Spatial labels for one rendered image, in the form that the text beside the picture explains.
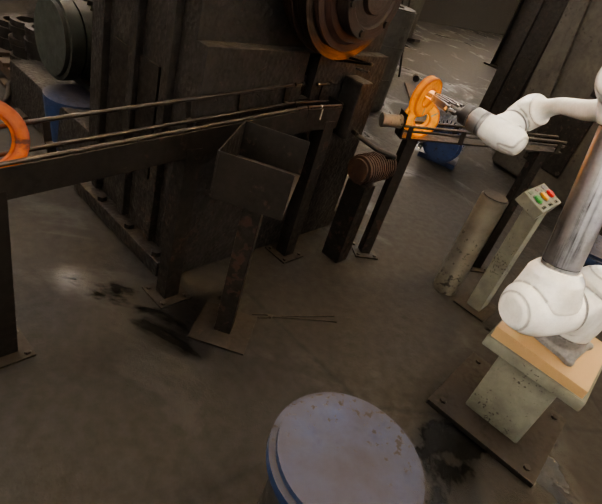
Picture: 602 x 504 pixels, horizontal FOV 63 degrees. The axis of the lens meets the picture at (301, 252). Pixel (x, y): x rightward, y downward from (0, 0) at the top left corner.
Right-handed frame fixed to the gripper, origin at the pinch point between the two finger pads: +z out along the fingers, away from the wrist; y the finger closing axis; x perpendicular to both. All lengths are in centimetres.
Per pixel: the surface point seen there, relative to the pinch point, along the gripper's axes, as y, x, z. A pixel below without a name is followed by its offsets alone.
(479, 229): 26, -45, -38
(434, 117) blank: 17.9, -11.8, 1.4
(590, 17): 240, 38, 32
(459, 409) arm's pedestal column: -32, -78, -81
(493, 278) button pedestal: 31, -62, -53
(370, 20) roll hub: -31.5, 18.4, 14.2
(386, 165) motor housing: 1.4, -34.3, 3.7
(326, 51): -39.9, 5.2, 20.8
